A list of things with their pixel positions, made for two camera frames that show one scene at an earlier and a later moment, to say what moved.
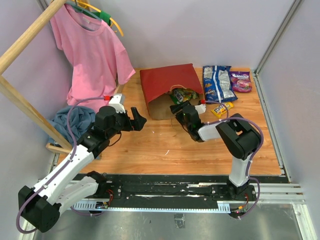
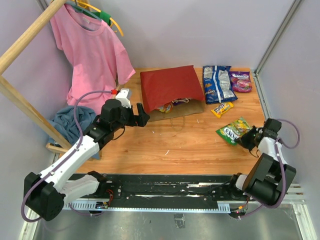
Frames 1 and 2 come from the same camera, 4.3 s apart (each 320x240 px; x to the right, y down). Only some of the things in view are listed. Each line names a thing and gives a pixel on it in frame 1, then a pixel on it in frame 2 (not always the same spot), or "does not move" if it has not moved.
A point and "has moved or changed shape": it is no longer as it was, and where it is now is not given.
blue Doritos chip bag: (217, 84) does not move
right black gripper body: (180, 116) -> (255, 129)
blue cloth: (81, 119) does not move
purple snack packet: (241, 81) does not move
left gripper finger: (135, 113) -> (140, 109)
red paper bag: (167, 86) does not move
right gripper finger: (176, 107) -> (248, 140)
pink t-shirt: (99, 62) does not move
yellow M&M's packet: (219, 110) does not move
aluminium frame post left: (43, 4) does not move
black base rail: (178, 192) does not move
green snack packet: (180, 95) has moved or changed shape
